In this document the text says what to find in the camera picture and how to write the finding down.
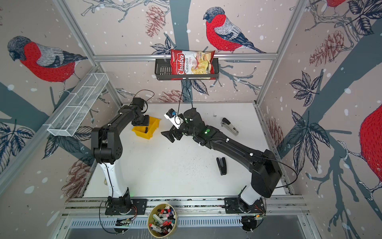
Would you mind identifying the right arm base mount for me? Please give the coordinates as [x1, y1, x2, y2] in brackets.
[222, 186, 266, 215]

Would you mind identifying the red chips bag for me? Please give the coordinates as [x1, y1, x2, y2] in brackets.
[170, 49, 215, 74]

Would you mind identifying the clear plastic wall tray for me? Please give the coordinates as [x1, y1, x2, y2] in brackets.
[47, 73, 109, 136]

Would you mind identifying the yellow plastic bin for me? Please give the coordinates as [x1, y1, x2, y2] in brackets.
[132, 117, 161, 140]

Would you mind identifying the cup of markers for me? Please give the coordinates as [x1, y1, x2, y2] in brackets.
[147, 203, 180, 239]

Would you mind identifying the grey stapler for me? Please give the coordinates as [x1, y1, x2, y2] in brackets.
[221, 118, 239, 136]

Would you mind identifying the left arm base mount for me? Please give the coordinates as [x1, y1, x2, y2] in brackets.
[105, 188, 148, 216]

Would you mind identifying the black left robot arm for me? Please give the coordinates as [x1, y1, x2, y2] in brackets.
[91, 98, 150, 198]

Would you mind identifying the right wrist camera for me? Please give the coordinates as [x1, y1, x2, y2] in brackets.
[164, 109, 184, 129]

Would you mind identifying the black wire basket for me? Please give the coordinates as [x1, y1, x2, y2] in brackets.
[154, 58, 219, 81]

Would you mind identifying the black stapler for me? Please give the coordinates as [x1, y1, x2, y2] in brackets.
[216, 157, 227, 176]

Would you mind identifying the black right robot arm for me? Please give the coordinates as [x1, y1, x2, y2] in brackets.
[161, 108, 282, 205]

